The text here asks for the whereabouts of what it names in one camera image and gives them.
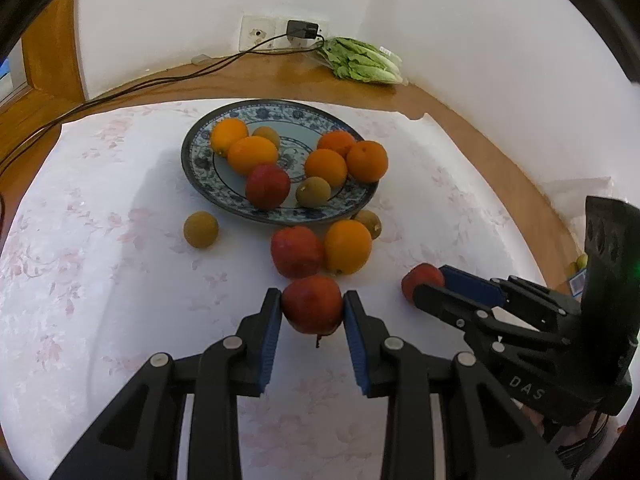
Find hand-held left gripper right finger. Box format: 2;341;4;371
342;290;571;480

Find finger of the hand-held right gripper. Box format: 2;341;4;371
414;282;568;356
440;266;581;331

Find white wall socket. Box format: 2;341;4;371
240;15;328;53

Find wooden window frame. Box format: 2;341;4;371
0;0;86;111

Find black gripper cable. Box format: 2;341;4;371
555;412;613;468

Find brown round fruit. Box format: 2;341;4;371
352;209;382;240
295;176;332;208
251;126;281;151
183;211;219;249

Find red apple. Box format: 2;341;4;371
271;226;326;280
245;163;291;211
401;263;446;305
281;275;345;336

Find black charger cable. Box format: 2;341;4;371
0;30;326;176

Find blue patterned ceramic plate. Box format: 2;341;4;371
181;100;380;226

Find orange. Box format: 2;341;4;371
324;219;373;276
316;130;357;157
304;148;348;188
227;135;279;177
346;140;389;184
210;119;249;157

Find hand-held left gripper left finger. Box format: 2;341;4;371
50;287;284;480

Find bagged green lettuce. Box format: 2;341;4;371
320;36;405;86

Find black charger plug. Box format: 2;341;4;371
286;20;321;41

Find white floral tablecloth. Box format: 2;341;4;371
0;100;548;480

